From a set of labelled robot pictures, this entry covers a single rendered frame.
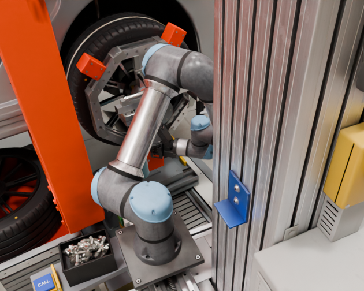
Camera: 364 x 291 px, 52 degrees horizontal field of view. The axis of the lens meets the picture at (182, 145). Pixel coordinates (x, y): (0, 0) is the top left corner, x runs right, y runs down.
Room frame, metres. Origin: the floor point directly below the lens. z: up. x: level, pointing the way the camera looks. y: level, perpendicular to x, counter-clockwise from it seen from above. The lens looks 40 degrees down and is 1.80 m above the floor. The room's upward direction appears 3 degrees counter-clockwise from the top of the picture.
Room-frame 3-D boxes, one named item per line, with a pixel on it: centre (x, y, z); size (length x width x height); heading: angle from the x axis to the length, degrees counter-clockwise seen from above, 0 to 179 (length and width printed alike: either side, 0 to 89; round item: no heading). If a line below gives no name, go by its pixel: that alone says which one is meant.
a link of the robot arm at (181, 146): (1.19, 0.00, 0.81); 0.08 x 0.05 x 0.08; 163
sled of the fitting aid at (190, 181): (1.71, 0.21, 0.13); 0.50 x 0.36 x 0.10; 118
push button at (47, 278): (0.80, 0.58, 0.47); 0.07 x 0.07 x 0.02; 28
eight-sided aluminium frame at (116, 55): (1.54, 0.17, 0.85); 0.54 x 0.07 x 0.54; 118
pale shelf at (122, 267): (0.88, 0.43, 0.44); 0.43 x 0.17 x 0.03; 118
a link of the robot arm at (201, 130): (1.16, -0.09, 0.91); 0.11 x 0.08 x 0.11; 54
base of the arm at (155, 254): (0.70, 0.09, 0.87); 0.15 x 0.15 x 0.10
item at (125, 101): (1.39, 0.20, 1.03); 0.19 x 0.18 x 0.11; 28
